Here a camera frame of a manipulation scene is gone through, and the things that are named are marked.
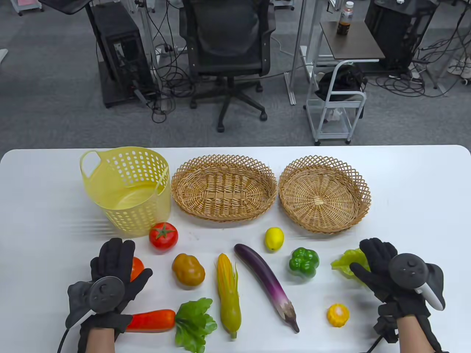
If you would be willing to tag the person's right hand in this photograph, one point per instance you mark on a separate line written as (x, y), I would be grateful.
(375, 257)

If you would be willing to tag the person's left hand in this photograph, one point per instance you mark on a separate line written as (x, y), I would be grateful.
(114, 257)

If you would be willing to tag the orange fruit object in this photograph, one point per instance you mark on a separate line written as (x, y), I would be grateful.
(137, 268)

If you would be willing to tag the green lettuce leaf object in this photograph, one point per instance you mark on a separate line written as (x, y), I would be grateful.
(347, 263)

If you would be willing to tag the grey white hand controller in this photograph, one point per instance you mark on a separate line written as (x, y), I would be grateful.
(408, 272)

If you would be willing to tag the yellow plastic basket container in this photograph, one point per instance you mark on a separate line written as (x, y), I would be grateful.
(140, 217)

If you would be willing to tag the red tomato object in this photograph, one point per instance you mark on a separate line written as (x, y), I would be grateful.
(163, 237)

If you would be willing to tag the small corn piece object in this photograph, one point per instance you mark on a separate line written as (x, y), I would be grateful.
(337, 315)

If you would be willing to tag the green bell pepper object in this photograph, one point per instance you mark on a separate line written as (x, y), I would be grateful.
(303, 263)

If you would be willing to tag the orange carrot object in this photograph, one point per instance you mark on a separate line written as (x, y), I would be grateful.
(154, 320)

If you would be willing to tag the brown potato object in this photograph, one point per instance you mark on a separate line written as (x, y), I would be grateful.
(188, 271)

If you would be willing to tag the round wicker basket container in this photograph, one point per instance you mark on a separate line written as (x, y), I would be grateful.
(323, 198)

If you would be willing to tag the yellow lemon object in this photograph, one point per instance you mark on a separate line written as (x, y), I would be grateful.
(274, 239)

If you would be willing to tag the purple eggplant object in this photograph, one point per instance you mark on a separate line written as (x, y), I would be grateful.
(261, 272)

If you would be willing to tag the yellow corn cob object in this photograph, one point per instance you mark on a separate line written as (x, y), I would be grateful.
(228, 294)

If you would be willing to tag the oval wicker basket container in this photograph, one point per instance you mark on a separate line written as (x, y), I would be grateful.
(224, 191)

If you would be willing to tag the person's right forearm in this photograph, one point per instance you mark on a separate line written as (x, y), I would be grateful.
(414, 336)

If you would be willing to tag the person's left forearm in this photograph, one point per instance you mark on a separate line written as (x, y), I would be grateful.
(101, 342)

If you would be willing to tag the white rolling cart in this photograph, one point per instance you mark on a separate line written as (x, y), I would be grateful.
(346, 104)

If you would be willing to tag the black bag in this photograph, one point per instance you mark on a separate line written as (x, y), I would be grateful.
(340, 82)

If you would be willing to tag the black computer tower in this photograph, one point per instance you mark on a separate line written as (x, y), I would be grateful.
(393, 33)
(117, 55)

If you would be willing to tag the brown side table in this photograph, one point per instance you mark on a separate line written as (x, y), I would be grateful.
(353, 46)

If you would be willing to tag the white power strip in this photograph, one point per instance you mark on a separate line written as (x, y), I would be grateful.
(165, 49)

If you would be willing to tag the dark drink bottle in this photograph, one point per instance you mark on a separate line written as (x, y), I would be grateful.
(344, 22)

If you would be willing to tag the black office chair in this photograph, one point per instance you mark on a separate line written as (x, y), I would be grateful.
(228, 40)

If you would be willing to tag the black desk top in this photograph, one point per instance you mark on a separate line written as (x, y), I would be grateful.
(62, 5)

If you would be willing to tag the white pink cart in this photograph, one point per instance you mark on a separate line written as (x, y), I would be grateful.
(25, 3)

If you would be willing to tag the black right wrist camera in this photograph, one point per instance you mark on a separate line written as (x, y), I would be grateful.
(386, 325)

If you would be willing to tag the white desk leg frame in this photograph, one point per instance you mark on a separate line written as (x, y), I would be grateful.
(290, 92)

